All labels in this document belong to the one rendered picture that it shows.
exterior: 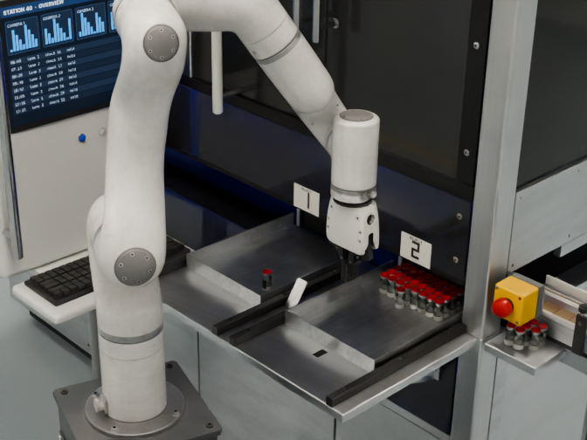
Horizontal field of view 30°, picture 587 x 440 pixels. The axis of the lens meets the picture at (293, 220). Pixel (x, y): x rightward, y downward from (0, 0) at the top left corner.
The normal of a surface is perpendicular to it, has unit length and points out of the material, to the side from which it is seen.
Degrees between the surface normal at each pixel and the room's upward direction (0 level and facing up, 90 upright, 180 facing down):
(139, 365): 90
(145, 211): 64
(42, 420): 0
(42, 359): 0
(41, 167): 90
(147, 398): 90
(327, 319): 0
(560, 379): 90
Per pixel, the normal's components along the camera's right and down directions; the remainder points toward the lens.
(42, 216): 0.69, 0.33
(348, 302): 0.01, -0.90
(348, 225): -0.69, 0.32
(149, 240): 0.48, -0.03
